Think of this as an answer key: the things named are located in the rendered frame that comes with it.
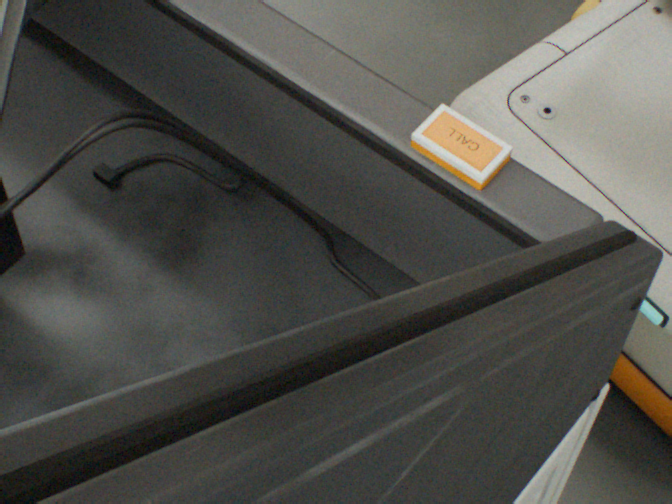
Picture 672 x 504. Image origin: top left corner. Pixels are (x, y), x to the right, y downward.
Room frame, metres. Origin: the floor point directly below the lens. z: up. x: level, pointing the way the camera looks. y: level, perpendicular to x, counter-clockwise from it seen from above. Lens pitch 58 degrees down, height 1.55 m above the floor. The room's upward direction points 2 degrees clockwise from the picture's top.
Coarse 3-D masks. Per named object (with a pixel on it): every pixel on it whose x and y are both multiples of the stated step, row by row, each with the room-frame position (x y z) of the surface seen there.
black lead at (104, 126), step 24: (120, 120) 0.41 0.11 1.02; (144, 120) 0.41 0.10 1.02; (168, 120) 0.44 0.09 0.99; (72, 144) 0.40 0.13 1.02; (192, 144) 0.42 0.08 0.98; (48, 168) 0.39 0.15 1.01; (96, 168) 0.51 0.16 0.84; (120, 168) 0.51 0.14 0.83; (192, 168) 0.52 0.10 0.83; (240, 168) 0.44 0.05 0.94; (24, 192) 0.38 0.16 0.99; (0, 216) 0.37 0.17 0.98; (336, 264) 0.45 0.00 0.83; (360, 288) 0.43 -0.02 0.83
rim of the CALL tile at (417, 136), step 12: (444, 108) 0.47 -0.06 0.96; (432, 120) 0.47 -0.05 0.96; (468, 120) 0.47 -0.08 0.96; (420, 132) 0.46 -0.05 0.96; (480, 132) 0.46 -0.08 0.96; (420, 144) 0.45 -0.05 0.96; (432, 144) 0.45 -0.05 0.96; (504, 144) 0.45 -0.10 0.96; (444, 156) 0.44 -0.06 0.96; (456, 156) 0.44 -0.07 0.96; (504, 156) 0.44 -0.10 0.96; (468, 168) 0.43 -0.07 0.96; (492, 168) 0.43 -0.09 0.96; (480, 180) 0.43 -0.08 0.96
